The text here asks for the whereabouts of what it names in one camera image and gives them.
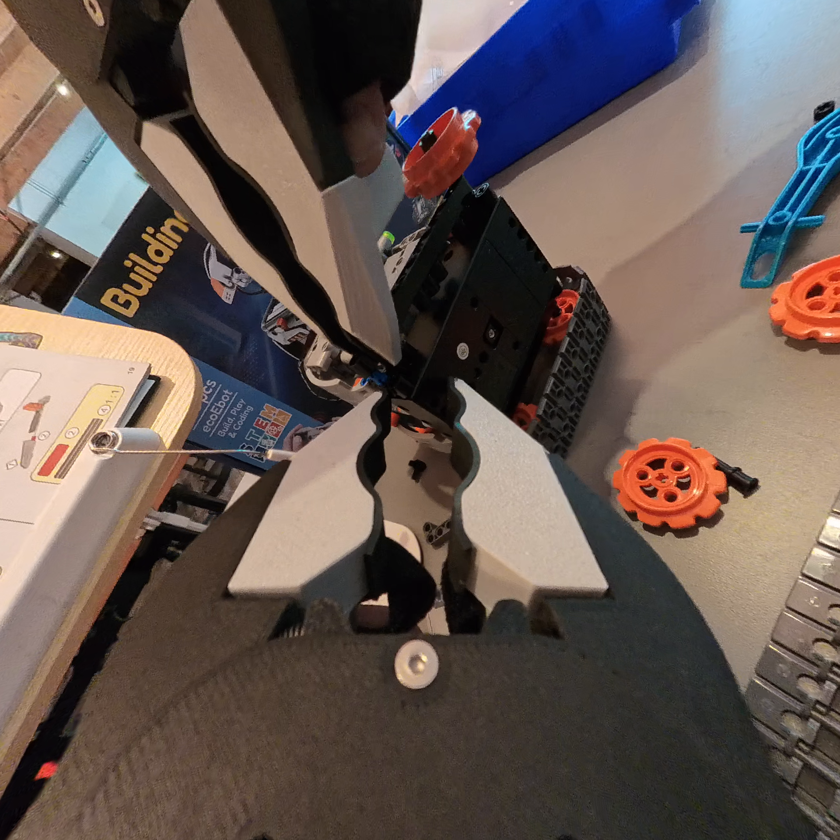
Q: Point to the orange gear wheel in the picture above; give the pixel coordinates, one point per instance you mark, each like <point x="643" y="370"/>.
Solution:
<point x="814" y="302"/>
<point x="440" y="151"/>
<point x="670" y="483"/>

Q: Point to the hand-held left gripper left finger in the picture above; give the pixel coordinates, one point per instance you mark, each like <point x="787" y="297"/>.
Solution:
<point x="295" y="525"/>

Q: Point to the teal plastic wrench tool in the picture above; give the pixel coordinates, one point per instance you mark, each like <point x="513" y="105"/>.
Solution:
<point x="788" y="210"/>

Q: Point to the blue plastic bin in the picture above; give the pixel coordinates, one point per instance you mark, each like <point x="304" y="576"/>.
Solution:
<point x="578" y="66"/>

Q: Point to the black pin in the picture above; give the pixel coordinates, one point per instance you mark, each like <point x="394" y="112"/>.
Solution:
<point x="742" y="479"/>

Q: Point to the wooden desk riser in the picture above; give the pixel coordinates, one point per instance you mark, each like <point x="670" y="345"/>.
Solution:
<point x="171" y="381"/>

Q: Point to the white book stand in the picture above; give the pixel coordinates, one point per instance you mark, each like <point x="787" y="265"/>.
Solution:
<point x="53" y="591"/>

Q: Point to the instruction booklet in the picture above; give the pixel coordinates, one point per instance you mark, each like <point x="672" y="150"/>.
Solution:
<point x="53" y="420"/>

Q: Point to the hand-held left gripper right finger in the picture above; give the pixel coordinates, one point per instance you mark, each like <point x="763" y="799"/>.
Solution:
<point x="538" y="525"/>

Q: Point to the robot kit box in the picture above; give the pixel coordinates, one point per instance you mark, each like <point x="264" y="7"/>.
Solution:
<point x="145" y="263"/>

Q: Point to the grey toy robot vehicle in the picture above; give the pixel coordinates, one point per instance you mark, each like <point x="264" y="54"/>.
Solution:
<point x="486" y="302"/>

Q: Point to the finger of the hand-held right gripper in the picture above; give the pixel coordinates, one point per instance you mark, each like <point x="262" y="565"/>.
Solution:
<point x="361" y="263"/>
<point x="184" y="164"/>

